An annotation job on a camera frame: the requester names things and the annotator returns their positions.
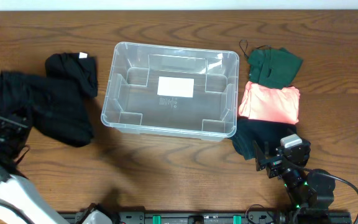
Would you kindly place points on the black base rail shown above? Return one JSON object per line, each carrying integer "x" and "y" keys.
{"x": 251, "y": 216}

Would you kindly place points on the small black garment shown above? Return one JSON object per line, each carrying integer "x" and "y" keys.
{"x": 76, "y": 67}

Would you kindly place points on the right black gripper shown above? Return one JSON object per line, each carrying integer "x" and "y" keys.
{"x": 275, "y": 163}

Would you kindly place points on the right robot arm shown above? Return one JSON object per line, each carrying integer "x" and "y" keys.
{"x": 310, "y": 192}

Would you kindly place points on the black folded garment right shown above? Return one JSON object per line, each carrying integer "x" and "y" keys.
{"x": 250, "y": 130}

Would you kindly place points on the clear plastic storage bin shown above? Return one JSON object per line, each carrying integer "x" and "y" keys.
{"x": 172, "y": 91}

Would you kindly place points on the large black garment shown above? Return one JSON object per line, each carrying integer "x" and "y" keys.
{"x": 55, "y": 107}

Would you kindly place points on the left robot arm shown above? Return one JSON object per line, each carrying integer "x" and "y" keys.
{"x": 20, "y": 202}

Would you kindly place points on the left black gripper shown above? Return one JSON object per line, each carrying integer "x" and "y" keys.
{"x": 8, "y": 125}

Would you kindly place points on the pink folded garment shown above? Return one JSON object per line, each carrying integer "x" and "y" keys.
{"x": 270, "y": 104}

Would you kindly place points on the dark green garment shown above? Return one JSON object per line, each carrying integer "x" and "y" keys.
{"x": 270, "y": 67}

